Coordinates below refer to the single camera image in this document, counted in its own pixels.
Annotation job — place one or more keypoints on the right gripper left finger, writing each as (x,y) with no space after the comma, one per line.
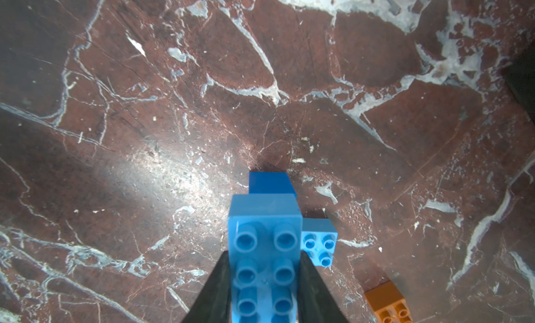
(214,301)

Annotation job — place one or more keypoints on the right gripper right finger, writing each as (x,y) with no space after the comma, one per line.
(315,302)

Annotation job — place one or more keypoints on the light blue square lego brick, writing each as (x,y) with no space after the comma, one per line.
(319,239)

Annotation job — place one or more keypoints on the orange square lego brick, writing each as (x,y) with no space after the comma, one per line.
(388,304)

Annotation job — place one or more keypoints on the light blue long lego brick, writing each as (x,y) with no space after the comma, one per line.
(264,234)

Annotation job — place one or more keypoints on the dark blue square lego brick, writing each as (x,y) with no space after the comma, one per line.
(270,183)

